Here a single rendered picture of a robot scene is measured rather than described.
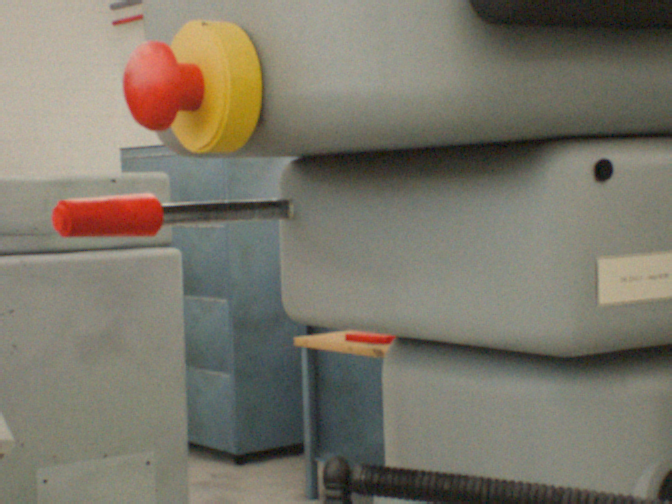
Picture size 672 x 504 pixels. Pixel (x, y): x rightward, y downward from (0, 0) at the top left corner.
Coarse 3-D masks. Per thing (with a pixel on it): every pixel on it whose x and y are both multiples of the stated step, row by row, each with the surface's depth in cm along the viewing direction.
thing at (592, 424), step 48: (384, 384) 76; (432, 384) 71; (480, 384) 68; (528, 384) 66; (576, 384) 65; (624, 384) 65; (384, 432) 77; (432, 432) 72; (480, 432) 68; (528, 432) 66; (576, 432) 65; (624, 432) 65; (528, 480) 66; (576, 480) 65; (624, 480) 65
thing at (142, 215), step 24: (72, 216) 67; (96, 216) 68; (120, 216) 68; (144, 216) 69; (168, 216) 71; (192, 216) 71; (216, 216) 72; (240, 216) 73; (264, 216) 74; (288, 216) 75
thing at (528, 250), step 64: (320, 192) 73; (384, 192) 68; (448, 192) 64; (512, 192) 60; (576, 192) 58; (640, 192) 61; (320, 256) 73; (384, 256) 68; (448, 256) 64; (512, 256) 60; (576, 256) 59; (640, 256) 61; (320, 320) 74; (384, 320) 69; (448, 320) 64; (512, 320) 61; (576, 320) 59; (640, 320) 61
